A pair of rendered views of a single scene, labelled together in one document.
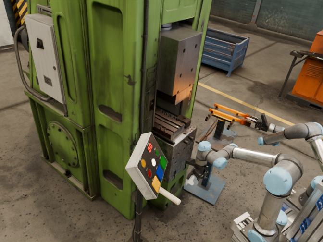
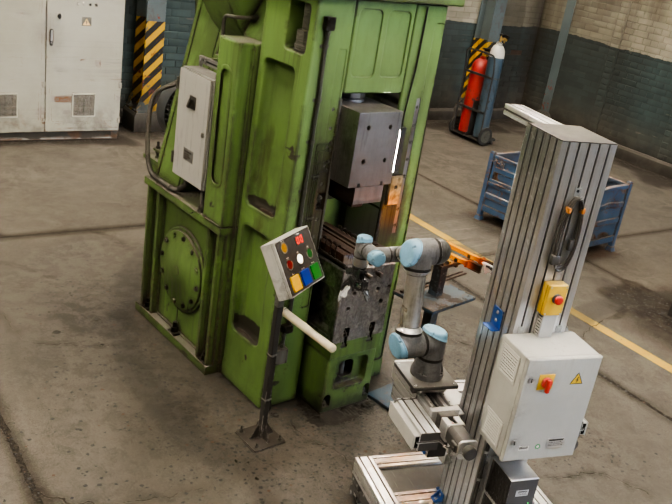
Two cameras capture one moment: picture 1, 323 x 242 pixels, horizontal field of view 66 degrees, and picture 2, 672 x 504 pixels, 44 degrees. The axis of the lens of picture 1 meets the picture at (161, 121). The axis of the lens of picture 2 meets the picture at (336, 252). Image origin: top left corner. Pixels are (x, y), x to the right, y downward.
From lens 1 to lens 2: 2.67 m
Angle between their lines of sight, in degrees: 18
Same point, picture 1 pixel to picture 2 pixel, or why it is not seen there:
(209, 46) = not seen: hidden behind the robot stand
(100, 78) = (258, 156)
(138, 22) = (310, 83)
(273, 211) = (410, 296)
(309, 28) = not seen: outside the picture
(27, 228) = (98, 379)
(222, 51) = not seen: hidden behind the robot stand
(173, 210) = (339, 415)
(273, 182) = (405, 252)
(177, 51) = (357, 126)
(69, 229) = (160, 395)
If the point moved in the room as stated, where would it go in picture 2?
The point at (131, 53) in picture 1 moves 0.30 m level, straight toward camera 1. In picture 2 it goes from (298, 118) to (286, 131)
